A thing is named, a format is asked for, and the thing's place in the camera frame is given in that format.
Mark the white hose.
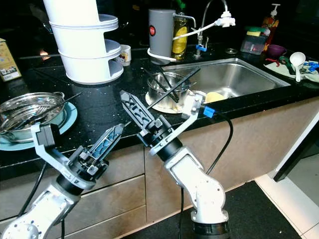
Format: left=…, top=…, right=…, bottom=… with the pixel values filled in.
left=146, top=11, right=236, bottom=63

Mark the white tiered storage rack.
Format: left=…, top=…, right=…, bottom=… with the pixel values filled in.
left=42, top=0, right=119, bottom=85

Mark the grey cylindrical water filter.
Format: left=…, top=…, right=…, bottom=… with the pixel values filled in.
left=147, top=8, right=176, bottom=64

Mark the yellow carton box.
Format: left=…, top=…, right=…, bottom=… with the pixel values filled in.
left=0, top=39, right=23, bottom=82

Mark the beige cabinet door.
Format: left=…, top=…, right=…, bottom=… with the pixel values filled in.
left=144, top=97, right=319, bottom=207

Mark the light blue plate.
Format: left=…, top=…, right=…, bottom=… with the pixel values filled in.
left=0, top=102, right=78, bottom=151

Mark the pale green cloth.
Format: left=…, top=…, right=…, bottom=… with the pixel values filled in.
left=264, top=60, right=319, bottom=84

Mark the steel two-handled pot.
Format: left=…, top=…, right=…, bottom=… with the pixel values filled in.
left=0, top=92, right=68, bottom=142

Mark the black floor mat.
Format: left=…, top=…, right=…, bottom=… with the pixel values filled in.
left=120, top=182, right=302, bottom=239

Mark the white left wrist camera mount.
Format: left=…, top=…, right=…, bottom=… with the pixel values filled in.
left=30, top=122, right=96, bottom=192

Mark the floral patterned plate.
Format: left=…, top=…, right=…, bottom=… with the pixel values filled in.
left=146, top=90, right=200, bottom=114

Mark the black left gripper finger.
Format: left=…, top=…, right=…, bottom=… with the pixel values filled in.
left=95, top=124, right=126, bottom=168
left=86, top=123, right=125, bottom=160

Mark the yellow green sponge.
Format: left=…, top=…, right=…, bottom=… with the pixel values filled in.
left=245, top=26, right=269, bottom=36

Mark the steel faucet with blue clip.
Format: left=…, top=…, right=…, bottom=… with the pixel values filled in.
left=194, top=0, right=230, bottom=58

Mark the beige drawer front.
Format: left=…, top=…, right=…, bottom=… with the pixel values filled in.
left=0, top=174, right=146, bottom=239
left=0, top=142, right=148, bottom=220

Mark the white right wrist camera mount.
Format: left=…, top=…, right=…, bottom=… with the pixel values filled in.
left=150, top=92, right=205, bottom=156

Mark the steel bowl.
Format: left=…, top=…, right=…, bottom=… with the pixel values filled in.
left=147, top=72, right=190, bottom=108

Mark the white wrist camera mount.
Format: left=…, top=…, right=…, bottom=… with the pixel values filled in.
left=30, top=122, right=96, bottom=192
left=150, top=92, right=205, bottom=156

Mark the white cartoon mug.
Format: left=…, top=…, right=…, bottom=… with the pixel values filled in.
left=114, top=45, right=132, bottom=66

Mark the stainless steel sink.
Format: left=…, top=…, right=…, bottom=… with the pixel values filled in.
left=159, top=58, right=291, bottom=100

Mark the clear plastic container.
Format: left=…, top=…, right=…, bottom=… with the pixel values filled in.
left=240, top=31, right=270, bottom=55

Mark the black appliance door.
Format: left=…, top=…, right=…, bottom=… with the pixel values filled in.
left=273, top=142, right=319, bottom=182

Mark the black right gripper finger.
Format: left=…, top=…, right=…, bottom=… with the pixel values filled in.
left=120, top=90, right=150, bottom=139
left=121, top=90, right=161, bottom=131

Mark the white ladle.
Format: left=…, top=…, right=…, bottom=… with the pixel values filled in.
left=289, top=51, right=307, bottom=83

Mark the green handled tool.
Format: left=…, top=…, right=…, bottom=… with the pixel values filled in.
left=279, top=56, right=297, bottom=75

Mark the red label pump bottle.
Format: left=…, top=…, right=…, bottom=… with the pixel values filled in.
left=262, top=4, right=280, bottom=45

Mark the yellow liquid bottle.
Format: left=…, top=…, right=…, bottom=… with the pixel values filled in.
left=172, top=2, right=190, bottom=59

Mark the purple cup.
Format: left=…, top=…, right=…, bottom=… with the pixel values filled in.
left=266, top=44, right=287, bottom=59

